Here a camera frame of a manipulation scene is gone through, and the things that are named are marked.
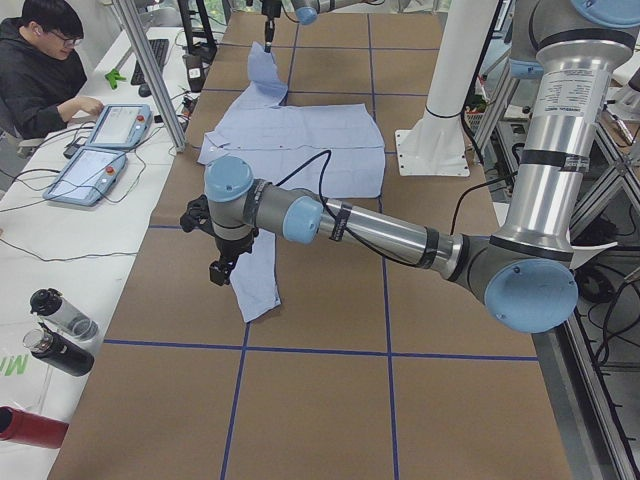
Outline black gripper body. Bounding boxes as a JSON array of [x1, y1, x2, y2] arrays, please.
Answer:
[[261, 0, 282, 19], [179, 195, 258, 270]]

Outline light blue striped shirt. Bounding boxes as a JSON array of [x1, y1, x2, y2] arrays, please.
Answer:
[[197, 41, 387, 323]]

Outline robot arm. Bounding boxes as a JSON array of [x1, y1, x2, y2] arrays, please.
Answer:
[[261, 0, 381, 53], [180, 1, 639, 333]]

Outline black computer keyboard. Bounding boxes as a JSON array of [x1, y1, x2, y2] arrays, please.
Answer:
[[130, 38, 171, 86]]

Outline lower teach pendant tablet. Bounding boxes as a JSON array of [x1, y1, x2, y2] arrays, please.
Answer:
[[42, 147, 127, 207]]

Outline teach pendant tablet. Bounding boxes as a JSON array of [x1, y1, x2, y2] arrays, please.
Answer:
[[42, 147, 127, 207], [85, 104, 153, 150]]

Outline upper teach pendant tablet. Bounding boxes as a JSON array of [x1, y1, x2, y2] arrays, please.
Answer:
[[85, 104, 153, 150]]

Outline green plastic object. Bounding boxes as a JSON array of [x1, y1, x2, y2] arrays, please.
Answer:
[[104, 68, 126, 90]]

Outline clear bottle black lid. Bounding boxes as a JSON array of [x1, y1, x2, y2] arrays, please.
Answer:
[[30, 288, 98, 341]]

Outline black water bottle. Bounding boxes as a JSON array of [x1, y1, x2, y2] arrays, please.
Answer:
[[23, 324, 94, 377]]

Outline person in black hoodie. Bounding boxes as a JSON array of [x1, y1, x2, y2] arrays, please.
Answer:
[[1, 0, 104, 140]]

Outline red water bottle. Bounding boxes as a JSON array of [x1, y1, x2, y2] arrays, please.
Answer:
[[1, 406, 69, 449]]

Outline white plastic chair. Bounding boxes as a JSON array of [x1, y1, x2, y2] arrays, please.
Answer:
[[569, 241, 618, 271]]

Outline aluminium frame post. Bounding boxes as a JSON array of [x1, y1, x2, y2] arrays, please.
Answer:
[[113, 0, 186, 153]]

